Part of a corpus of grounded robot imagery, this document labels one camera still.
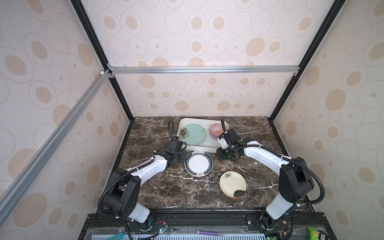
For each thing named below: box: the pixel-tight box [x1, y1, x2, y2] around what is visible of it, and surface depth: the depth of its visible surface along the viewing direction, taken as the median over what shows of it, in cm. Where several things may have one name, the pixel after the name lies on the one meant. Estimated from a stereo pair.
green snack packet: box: [306, 227, 320, 240], surface depth 71 cm
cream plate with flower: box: [219, 171, 247, 199], surface depth 86 cm
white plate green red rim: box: [184, 150, 214, 177], surface depth 96 cm
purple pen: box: [197, 230, 226, 236], surface depth 72 cm
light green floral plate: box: [179, 124, 207, 146], surface depth 111 cm
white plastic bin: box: [199, 118, 230, 153], surface depth 108 cm
